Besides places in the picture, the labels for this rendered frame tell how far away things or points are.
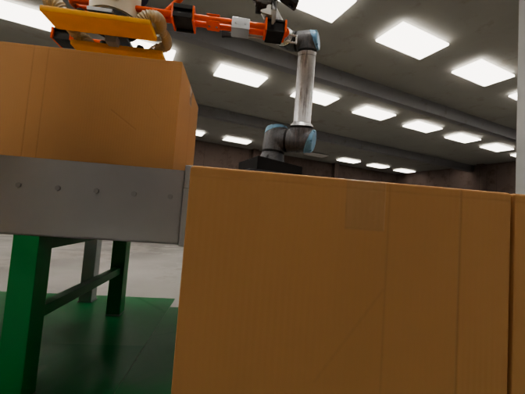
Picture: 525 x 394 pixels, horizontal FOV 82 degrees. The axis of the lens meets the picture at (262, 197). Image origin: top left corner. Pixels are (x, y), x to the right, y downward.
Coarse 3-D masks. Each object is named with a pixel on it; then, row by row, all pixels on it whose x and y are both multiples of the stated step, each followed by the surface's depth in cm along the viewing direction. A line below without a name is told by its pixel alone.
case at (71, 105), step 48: (0, 48) 88; (48, 48) 89; (0, 96) 87; (48, 96) 88; (96, 96) 90; (144, 96) 91; (192, 96) 115; (0, 144) 86; (48, 144) 88; (96, 144) 89; (144, 144) 90; (192, 144) 124
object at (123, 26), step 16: (48, 16) 98; (64, 16) 97; (80, 16) 96; (96, 16) 97; (112, 16) 97; (128, 16) 102; (96, 32) 105; (112, 32) 104; (128, 32) 103; (144, 32) 103
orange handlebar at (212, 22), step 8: (72, 0) 107; (80, 0) 107; (88, 0) 108; (136, 8) 110; (144, 8) 110; (152, 8) 110; (168, 16) 115; (200, 16) 112; (208, 16) 113; (216, 16) 113; (200, 24) 116; (208, 24) 115; (216, 24) 114; (224, 24) 118; (256, 24) 115; (264, 24) 115; (256, 32) 119; (288, 32) 118; (96, 40) 134
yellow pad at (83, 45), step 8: (72, 40) 113; (80, 48) 116; (88, 48) 116; (96, 48) 116; (104, 48) 115; (112, 48) 115; (120, 48) 116; (128, 48) 116; (136, 48) 116; (144, 48) 117; (136, 56) 120; (144, 56) 119; (152, 56) 119; (160, 56) 119
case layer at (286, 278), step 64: (192, 192) 33; (256, 192) 34; (320, 192) 35; (384, 192) 36; (448, 192) 37; (192, 256) 33; (256, 256) 34; (320, 256) 34; (384, 256) 35; (448, 256) 36; (512, 256) 37; (192, 320) 33; (256, 320) 33; (320, 320) 34; (384, 320) 35; (448, 320) 36; (512, 320) 37; (192, 384) 32; (256, 384) 33; (320, 384) 34; (384, 384) 34; (448, 384) 35; (512, 384) 36
